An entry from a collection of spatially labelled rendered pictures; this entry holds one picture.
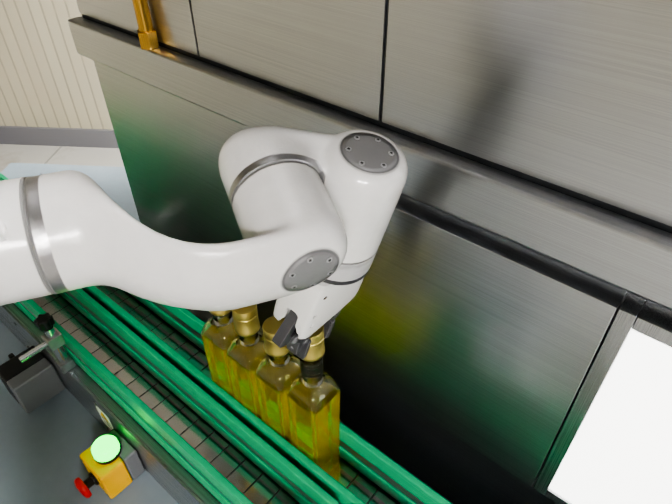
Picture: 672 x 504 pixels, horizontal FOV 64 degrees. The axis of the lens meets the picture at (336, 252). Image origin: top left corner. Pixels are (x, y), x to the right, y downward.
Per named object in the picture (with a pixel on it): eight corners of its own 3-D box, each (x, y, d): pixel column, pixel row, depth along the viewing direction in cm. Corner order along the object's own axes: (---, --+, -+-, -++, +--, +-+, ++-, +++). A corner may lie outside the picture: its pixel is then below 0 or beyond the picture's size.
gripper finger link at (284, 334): (313, 280, 56) (323, 291, 61) (263, 337, 55) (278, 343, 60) (321, 287, 56) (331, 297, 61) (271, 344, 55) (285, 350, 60)
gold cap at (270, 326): (296, 346, 72) (294, 323, 70) (277, 361, 70) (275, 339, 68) (277, 332, 74) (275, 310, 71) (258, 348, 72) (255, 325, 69)
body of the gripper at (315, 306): (342, 201, 57) (322, 266, 66) (274, 248, 51) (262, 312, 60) (396, 244, 55) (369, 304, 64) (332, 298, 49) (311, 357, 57)
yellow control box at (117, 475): (146, 472, 97) (137, 450, 93) (110, 503, 93) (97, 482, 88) (124, 449, 101) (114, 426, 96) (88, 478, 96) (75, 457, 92)
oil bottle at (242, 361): (286, 421, 91) (277, 336, 77) (262, 445, 87) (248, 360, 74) (262, 403, 93) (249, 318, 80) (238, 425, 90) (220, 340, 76)
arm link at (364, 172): (247, 197, 37) (214, 112, 43) (236, 286, 45) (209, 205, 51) (430, 174, 43) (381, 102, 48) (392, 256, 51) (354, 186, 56)
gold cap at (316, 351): (330, 349, 68) (330, 325, 65) (312, 366, 66) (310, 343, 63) (309, 335, 70) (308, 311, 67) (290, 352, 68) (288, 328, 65)
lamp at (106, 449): (126, 450, 92) (122, 441, 91) (103, 470, 90) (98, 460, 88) (111, 435, 95) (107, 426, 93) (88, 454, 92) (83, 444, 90)
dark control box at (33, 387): (67, 390, 111) (53, 364, 105) (29, 416, 106) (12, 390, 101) (46, 369, 115) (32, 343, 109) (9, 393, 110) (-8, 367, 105)
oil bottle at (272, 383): (312, 441, 88) (308, 356, 74) (288, 465, 85) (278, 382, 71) (287, 421, 91) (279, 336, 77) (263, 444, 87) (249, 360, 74)
